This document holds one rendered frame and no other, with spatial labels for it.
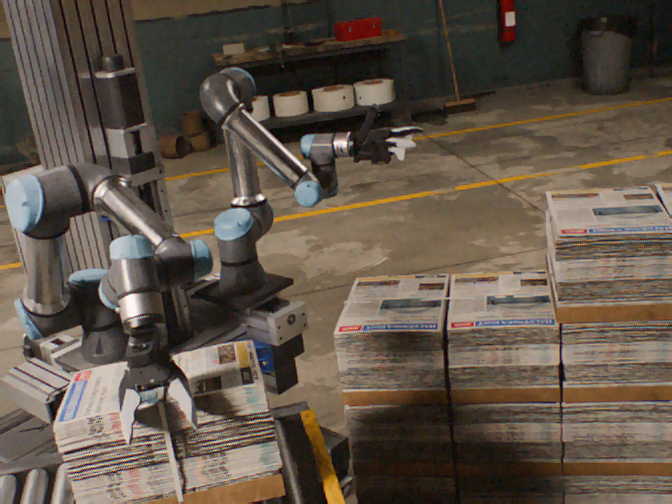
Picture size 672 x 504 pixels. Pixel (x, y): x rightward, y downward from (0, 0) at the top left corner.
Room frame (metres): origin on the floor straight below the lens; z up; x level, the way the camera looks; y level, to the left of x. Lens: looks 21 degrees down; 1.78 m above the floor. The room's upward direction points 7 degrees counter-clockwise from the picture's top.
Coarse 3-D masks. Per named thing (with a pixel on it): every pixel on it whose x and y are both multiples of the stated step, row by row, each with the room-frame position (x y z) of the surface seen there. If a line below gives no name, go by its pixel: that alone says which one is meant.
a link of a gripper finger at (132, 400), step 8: (128, 392) 1.23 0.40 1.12; (136, 392) 1.24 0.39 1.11; (128, 400) 1.23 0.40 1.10; (136, 400) 1.23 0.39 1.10; (128, 408) 1.22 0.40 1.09; (136, 408) 1.22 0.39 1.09; (120, 416) 1.21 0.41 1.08; (128, 416) 1.21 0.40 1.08; (128, 424) 1.20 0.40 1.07; (128, 432) 1.19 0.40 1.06; (128, 440) 1.19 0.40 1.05
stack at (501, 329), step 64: (384, 320) 2.00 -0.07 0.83; (448, 320) 1.95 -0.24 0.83; (512, 320) 1.90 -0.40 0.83; (384, 384) 1.94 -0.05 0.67; (512, 384) 1.87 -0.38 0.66; (576, 384) 1.84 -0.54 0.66; (640, 384) 1.81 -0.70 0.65; (384, 448) 1.94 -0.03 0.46; (448, 448) 1.91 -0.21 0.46; (512, 448) 1.88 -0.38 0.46; (576, 448) 1.84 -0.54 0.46; (640, 448) 1.81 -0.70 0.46
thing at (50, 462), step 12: (276, 408) 1.66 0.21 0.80; (288, 408) 1.65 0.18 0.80; (300, 408) 1.65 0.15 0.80; (288, 420) 1.62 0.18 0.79; (300, 420) 1.62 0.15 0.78; (288, 432) 1.62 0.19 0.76; (300, 432) 1.62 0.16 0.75; (300, 444) 1.62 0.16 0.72; (48, 456) 1.56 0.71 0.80; (60, 456) 1.56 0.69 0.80; (300, 456) 1.62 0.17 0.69; (0, 468) 1.54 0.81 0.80; (12, 468) 1.53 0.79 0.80; (24, 468) 1.53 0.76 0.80; (36, 468) 1.52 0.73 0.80; (48, 468) 1.53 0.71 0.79; (24, 480) 1.52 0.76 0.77; (48, 492) 1.53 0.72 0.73
